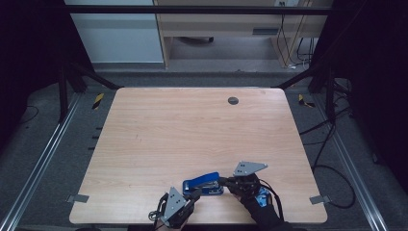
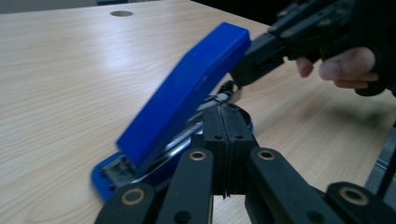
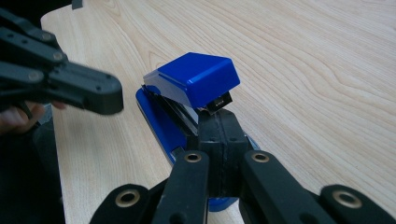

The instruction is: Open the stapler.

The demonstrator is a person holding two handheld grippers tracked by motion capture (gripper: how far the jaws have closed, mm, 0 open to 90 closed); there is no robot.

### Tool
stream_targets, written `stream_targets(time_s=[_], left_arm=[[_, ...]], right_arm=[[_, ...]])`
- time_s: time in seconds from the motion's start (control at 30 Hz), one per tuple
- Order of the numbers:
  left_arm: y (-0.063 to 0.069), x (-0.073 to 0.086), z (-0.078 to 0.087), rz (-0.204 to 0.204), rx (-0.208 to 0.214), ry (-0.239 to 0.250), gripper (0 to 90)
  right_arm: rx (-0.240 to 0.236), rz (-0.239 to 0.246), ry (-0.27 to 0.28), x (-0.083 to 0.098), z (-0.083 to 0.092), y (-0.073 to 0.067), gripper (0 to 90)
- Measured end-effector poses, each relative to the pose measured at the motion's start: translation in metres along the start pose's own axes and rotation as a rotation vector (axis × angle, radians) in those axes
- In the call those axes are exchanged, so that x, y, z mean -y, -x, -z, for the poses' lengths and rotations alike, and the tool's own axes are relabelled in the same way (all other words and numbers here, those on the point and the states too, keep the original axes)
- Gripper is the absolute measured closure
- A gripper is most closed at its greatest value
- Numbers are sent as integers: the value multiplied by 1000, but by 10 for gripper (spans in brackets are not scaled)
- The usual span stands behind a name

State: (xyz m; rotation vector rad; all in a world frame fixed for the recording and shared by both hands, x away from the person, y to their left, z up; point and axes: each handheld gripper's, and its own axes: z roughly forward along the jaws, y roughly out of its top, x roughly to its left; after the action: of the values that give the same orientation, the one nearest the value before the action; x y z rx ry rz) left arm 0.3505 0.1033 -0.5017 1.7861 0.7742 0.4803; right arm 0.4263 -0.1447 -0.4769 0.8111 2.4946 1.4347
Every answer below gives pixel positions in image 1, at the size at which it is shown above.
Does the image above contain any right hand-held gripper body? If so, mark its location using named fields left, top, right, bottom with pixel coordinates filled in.
left=228, top=161, right=268, bottom=197

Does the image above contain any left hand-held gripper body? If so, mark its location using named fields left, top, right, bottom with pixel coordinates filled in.
left=159, top=187, right=195, bottom=229

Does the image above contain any blue stapler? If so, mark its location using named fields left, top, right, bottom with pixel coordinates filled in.
left=182, top=171, right=225, bottom=197

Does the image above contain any person's right hand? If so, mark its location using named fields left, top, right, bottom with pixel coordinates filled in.
left=239, top=192, right=277, bottom=222

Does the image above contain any person's left hand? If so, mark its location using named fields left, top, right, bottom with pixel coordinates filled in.
left=154, top=218, right=181, bottom=231

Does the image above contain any yellow black tape strip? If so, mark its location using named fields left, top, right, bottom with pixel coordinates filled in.
left=297, top=93, right=317, bottom=109
left=91, top=92, right=106, bottom=111

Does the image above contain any dark object under desk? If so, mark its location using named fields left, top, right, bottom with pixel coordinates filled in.
left=177, top=36, right=216, bottom=45

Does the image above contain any black curtain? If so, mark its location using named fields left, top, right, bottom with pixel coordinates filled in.
left=0, top=0, right=94, bottom=152
left=312, top=0, right=408, bottom=193

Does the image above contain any black metal crossbar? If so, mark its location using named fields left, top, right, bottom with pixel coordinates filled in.
left=64, top=5, right=335, bottom=15

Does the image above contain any white cabinet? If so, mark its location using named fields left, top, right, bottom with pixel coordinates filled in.
left=64, top=0, right=165, bottom=64

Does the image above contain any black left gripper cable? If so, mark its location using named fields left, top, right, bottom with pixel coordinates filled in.
left=147, top=192, right=169, bottom=223

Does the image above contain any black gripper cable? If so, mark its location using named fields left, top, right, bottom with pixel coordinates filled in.
left=259, top=178, right=286, bottom=222
left=147, top=192, right=169, bottom=223

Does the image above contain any blue hand strap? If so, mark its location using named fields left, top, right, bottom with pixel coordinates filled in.
left=255, top=187, right=272, bottom=208

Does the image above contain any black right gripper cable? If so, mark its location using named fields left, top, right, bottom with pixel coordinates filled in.
left=259, top=178, right=286, bottom=222

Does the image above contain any grey metal table bracket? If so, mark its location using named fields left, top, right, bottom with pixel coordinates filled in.
left=65, top=193, right=90, bottom=204
left=309, top=194, right=332, bottom=206

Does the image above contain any aluminium floor rail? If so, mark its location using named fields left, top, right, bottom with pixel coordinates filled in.
left=312, top=94, right=390, bottom=231
left=0, top=92, right=82, bottom=231

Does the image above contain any black frame strut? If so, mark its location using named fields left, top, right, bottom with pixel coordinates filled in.
left=272, top=62, right=339, bottom=123
left=57, top=62, right=125, bottom=125

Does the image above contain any bundle of desk cables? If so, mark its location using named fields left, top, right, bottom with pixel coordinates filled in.
left=275, top=0, right=318, bottom=70

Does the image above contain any thin black floor cable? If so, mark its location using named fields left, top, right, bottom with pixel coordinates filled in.
left=18, top=105, right=40, bottom=125

